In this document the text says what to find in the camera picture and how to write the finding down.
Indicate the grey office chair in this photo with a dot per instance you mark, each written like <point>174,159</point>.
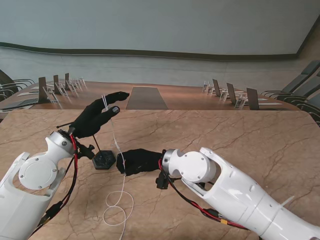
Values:
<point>310,88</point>
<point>300,80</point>
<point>313,102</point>

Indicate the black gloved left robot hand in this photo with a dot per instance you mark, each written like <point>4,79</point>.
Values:
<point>92,117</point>

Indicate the black T rack marble base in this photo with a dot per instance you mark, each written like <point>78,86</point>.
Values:
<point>105,160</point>

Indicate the brown upright desk screen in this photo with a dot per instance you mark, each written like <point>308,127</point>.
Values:
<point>67,80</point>
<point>56,82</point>
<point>43,87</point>
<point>252,98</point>
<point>216,87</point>
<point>230,92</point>

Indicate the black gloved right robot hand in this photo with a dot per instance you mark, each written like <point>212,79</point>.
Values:
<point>142,161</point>

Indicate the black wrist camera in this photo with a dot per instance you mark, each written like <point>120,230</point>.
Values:
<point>87,150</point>
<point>163,181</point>

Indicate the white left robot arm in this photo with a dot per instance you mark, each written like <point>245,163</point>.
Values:
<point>35,172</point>

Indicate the dark office chair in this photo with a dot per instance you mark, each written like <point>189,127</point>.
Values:
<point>5,77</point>

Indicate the white paper sheet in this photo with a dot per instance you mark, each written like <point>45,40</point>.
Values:
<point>271,103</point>
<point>27,94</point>

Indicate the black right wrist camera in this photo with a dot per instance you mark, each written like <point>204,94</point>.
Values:
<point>163,181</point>

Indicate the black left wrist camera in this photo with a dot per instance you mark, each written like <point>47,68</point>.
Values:
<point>87,150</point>

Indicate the brown conference table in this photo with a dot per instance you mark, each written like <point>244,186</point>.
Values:
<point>187,97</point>

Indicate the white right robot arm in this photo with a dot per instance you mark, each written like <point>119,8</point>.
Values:
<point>237,192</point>

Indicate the clear acrylic name holder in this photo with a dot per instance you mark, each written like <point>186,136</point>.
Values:
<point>72,87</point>
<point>62,90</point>
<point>51,95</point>
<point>206,86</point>
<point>223,95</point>
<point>241,102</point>
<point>82,82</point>

